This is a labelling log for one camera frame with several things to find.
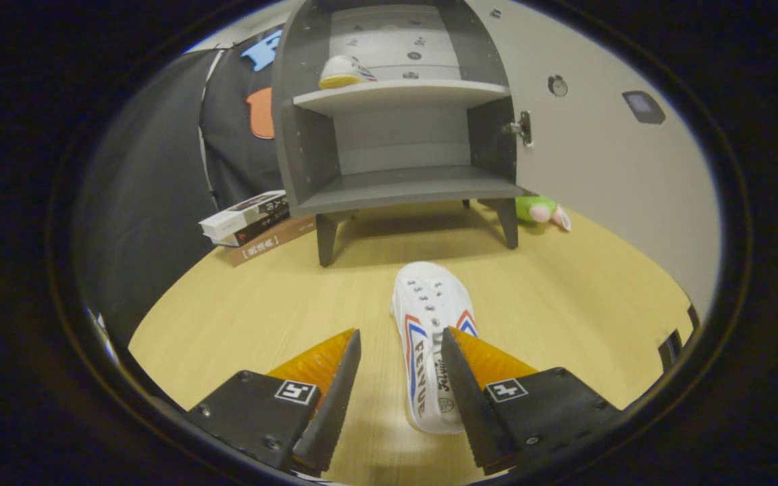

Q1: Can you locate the green pink plush toy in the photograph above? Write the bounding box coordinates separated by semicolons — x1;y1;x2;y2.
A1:
515;195;573;232

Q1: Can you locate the metal door hinge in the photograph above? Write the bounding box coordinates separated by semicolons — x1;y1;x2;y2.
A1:
507;111;534;148

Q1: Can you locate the black book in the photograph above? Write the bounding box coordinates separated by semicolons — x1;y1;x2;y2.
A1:
210;206;292;248

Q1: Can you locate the white shoe with yellow sole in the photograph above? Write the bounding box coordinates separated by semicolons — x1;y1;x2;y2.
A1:
319;54;378;90

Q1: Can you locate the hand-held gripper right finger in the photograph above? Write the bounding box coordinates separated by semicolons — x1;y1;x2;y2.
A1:
440;326;623;477

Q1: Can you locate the white shoe with striped side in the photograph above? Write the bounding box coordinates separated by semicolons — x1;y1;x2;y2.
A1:
390;261;479;435

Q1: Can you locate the grey shoe cabinet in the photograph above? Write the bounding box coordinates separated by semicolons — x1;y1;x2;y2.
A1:
271;0;526;268

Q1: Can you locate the white shoe cabinet door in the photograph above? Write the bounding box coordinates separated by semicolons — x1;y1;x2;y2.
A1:
463;0;725;319

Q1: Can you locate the brown book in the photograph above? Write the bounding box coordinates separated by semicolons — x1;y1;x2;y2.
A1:
227;215;317;268

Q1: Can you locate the black backdrop cloth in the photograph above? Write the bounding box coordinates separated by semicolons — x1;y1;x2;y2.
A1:
75;27;295;346

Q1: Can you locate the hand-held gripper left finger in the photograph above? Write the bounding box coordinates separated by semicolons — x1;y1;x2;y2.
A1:
183;328;363;477

